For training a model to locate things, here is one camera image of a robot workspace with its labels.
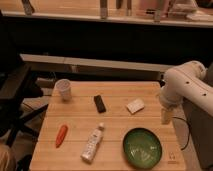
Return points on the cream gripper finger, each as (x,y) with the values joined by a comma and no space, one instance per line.
(166,116)

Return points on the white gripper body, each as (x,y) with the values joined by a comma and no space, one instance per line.
(169,97)

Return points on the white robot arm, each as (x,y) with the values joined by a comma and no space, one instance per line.
(185,81)

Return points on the green ceramic bowl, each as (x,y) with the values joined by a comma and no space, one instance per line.
(142,148)

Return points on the white sponge block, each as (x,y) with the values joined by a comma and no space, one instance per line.
(135,106)

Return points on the grey cabinet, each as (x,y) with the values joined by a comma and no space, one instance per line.
(201,126)

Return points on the black rectangular block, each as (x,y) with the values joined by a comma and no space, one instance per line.
(99,104)

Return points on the white plastic bottle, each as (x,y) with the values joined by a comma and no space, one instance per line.
(92,144)

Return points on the orange carrot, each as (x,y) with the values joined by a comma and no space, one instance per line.
(61,135)

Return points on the black office chair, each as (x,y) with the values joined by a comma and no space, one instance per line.
(16,83)

